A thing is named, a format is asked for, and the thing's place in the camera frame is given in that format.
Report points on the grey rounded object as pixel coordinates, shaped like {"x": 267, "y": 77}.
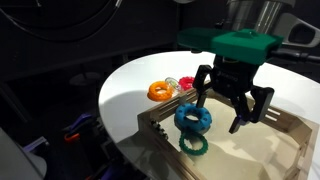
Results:
{"x": 20, "y": 165}

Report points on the lavender flat bar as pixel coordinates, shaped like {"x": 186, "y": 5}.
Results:
{"x": 35, "y": 145}

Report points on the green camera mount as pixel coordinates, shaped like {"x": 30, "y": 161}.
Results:
{"x": 240, "y": 45}

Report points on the wooden slatted crate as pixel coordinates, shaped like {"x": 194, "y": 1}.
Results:
{"x": 253, "y": 153}

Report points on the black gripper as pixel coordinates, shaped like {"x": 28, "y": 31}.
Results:
{"x": 233, "y": 78}

